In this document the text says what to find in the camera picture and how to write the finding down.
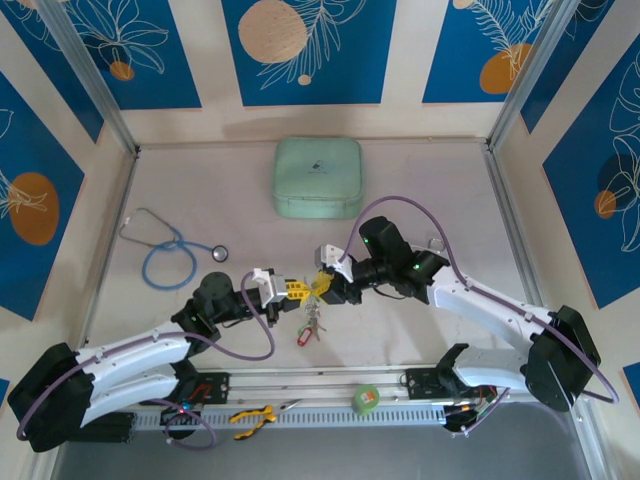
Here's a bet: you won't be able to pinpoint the blue tube stethoscope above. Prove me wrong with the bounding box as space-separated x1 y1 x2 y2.
119 207 231 291

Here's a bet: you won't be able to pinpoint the mint green zipper case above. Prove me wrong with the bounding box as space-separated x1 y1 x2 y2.
271 137 366 221

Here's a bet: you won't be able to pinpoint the green tape roll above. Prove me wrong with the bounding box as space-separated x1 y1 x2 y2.
351 383 381 416

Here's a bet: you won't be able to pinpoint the grey metal panel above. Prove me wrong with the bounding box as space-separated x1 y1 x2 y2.
49 399 601 480

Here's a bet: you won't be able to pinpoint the black extrusion bar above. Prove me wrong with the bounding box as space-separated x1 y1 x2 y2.
69 411 137 445

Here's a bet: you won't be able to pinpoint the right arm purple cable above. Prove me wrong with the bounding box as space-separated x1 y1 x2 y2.
342 195 621 439

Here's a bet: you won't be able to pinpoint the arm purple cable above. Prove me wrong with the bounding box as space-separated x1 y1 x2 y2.
342 195 621 439
17 271 277 450

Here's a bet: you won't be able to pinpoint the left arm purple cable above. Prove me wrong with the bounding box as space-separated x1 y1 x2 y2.
17 271 277 450

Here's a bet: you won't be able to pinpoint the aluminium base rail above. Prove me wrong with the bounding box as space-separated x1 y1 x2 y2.
194 366 594 401

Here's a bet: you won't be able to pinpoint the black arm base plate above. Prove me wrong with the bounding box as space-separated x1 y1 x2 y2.
175 372 232 407
403 367 454 401

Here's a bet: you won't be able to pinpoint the grey slotted cable duct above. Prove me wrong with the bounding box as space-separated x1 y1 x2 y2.
133 404 447 431

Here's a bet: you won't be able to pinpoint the aluminium table side rail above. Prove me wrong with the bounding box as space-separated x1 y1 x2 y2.
483 144 551 314
79 149 142 349

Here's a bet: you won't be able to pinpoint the yellow black handled pliers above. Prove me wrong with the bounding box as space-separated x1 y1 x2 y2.
229 399 304 441

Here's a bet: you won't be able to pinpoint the aluminium frame post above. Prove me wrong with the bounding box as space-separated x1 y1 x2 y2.
37 0 142 157
487 0 587 151

